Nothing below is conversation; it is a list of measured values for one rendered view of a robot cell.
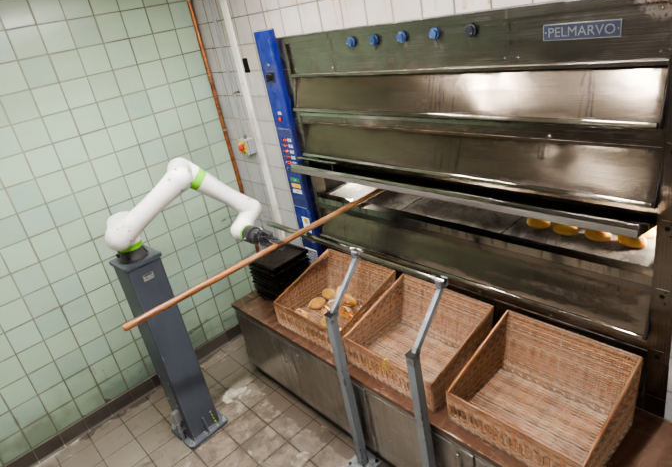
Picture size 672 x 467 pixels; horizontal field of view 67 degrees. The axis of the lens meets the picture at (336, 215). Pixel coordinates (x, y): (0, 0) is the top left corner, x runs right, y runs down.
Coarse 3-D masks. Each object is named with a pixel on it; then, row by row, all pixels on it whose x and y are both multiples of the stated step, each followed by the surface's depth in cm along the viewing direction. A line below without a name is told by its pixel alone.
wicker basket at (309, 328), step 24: (312, 264) 304; (336, 264) 307; (360, 264) 291; (288, 288) 294; (312, 288) 307; (336, 288) 311; (384, 288) 269; (288, 312) 278; (312, 312) 298; (360, 312) 258; (312, 336) 270
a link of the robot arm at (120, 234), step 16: (176, 176) 236; (192, 176) 243; (160, 192) 238; (176, 192) 239; (144, 208) 238; (160, 208) 241; (112, 224) 243; (128, 224) 238; (144, 224) 241; (112, 240) 237; (128, 240) 240
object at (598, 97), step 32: (320, 96) 264; (352, 96) 247; (384, 96) 231; (416, 96) 218; (448, 96) 205; (480, 96) 195; (512, 96) 185; (544, 96) 176; (576, 96) 168; (608, 96) 161; (640, 96) 154; (640, 128) 155
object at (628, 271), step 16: (352, 208) 282; (368, 208) 273; (384, 208) 269; (416, 224) 249; (432, 224) 241; (448, 224) 237; (480, 240) 223; (496, 240) 216; (512, 240) 213; (528, 240) 210; (544, 256) 202; (560, 256) 196; (576, 256) 193; (592, 256) 191; (608, 272) 184; (624, 272) 180; (640, 272) 176
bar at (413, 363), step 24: (312, 240) 255; (384, 264) 218; (336, 312) 230; (432, 312) 196; (336, 336) 231; (336, 360) 238; (408, 360) 194; (360, 432) 256; (360, 456) 260; (432, 456) 214
